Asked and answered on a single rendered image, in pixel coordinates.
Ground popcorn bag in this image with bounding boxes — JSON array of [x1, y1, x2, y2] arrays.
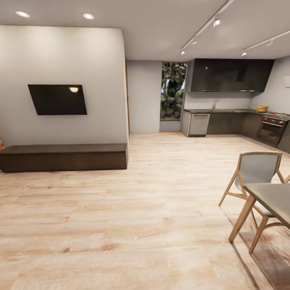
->
[[257, 106, 268, 113]]

